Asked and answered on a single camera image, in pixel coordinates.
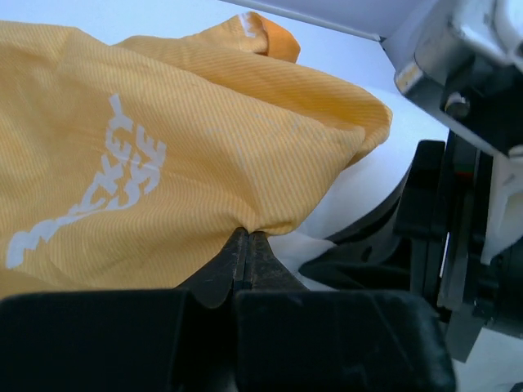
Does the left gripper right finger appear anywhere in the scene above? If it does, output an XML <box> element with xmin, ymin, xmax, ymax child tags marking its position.
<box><xmin>244</xmin><ymin>232</ymin><xmax>306</xmax><ymax>291</ymax></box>

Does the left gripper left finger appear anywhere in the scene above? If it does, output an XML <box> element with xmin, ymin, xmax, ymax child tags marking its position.
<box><xmin>179</xmin><ymin>229</ymin><xmax>248</xmax><ymax>309</ymax></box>

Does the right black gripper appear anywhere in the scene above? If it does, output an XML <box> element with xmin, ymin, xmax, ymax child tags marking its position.
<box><xmin>300</xmin><ymin>138</ymin><xmax>522</xmax><ymax>362</ymax></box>

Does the yellow orange pillowcase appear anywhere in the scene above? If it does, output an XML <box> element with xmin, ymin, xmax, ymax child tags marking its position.
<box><xmin>1</xmin><ymin>12</ymin><xmax>392</xmax><ymax>297</ymax></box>

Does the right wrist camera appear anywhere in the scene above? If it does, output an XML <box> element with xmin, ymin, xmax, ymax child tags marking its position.
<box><xmin>386</xmin><ymin>1</ymin><xmax>522</xmax><ymax>163</ymax></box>

